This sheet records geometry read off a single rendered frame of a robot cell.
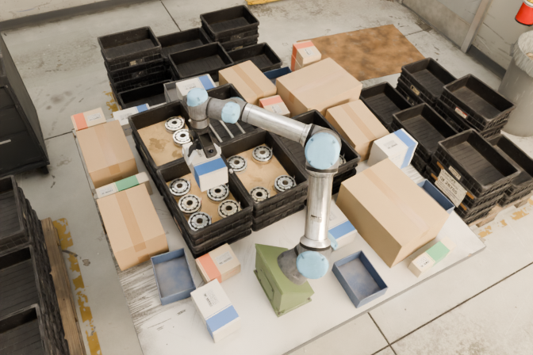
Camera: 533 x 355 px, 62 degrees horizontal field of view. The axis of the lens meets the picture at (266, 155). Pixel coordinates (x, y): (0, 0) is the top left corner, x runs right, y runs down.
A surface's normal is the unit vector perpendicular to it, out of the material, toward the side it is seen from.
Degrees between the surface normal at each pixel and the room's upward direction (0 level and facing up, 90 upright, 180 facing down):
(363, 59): 2
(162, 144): 0
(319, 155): 47
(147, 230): 0
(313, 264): 62
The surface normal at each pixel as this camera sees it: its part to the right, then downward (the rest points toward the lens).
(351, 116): 0.04, -0.66
